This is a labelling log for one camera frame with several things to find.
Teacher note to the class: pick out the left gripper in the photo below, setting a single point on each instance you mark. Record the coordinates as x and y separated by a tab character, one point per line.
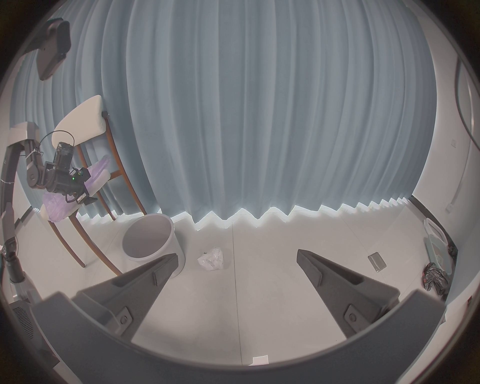
58	182

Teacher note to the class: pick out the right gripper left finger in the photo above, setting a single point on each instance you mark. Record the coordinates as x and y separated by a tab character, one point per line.
138	300

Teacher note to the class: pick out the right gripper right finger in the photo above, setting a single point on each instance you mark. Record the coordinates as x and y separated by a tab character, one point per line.
337	300

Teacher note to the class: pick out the purple plastic bag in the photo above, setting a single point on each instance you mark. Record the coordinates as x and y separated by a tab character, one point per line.
56	206

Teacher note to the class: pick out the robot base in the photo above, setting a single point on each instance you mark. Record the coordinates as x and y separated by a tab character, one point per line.
22	318

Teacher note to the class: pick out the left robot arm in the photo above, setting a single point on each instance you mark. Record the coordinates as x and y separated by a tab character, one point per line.
35	168

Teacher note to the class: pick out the white trash bin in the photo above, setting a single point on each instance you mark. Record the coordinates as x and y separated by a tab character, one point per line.
150	236

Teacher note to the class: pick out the crumpled clear plastic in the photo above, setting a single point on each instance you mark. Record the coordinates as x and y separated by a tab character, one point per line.
212	259

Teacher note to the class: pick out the crumpled black plastic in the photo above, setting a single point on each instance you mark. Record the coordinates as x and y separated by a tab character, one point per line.
435	279

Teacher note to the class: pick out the white cushioned wooden chair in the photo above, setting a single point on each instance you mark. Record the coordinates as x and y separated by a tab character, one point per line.
82	120

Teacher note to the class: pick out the pale green plastic basin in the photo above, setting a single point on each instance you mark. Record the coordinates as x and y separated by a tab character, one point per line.
437	251

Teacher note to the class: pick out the pale blue curtain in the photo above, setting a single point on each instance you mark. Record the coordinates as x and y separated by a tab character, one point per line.
243	112

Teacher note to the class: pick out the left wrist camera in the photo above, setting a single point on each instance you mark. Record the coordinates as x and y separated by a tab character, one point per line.
81	179

